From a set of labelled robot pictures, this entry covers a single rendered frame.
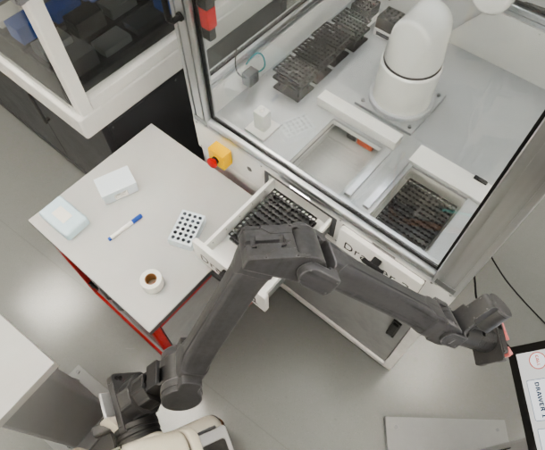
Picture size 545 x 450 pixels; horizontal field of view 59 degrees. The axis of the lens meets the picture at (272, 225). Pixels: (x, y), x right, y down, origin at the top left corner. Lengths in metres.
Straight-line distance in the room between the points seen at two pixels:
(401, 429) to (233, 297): 1.56
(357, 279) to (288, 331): 1.52
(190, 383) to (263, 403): 1.32
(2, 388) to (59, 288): 1.02
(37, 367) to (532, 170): 1.39
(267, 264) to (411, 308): 0.32
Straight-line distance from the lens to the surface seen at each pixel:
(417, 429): 2.27
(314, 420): 2.23
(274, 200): 1.55
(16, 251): 2.80
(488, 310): 1.03
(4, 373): 1.68
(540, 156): 0.97
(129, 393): 1.03
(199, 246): 1.45
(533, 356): 1.39
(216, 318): 0.82
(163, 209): 1.74
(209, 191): 1.76
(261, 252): 0.72
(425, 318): 0.96
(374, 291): 0.85
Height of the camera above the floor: 2.20
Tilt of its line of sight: 60 degrees down
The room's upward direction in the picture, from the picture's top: straight up
